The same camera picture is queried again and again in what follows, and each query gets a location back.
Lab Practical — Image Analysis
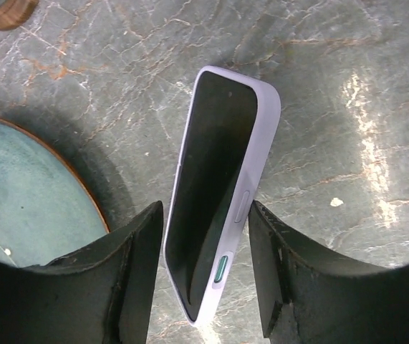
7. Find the teal ceramic plate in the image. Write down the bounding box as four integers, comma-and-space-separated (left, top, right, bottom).
0, 119, 109, 267

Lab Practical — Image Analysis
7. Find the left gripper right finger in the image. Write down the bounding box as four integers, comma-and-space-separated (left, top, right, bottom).
248, 201, 409, 343

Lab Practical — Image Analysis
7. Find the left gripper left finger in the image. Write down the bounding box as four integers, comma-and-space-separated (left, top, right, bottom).
0, 201, 163, 343

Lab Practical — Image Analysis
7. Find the lavender case phone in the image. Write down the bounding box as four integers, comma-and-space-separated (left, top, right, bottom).
163, 66, 281, 327

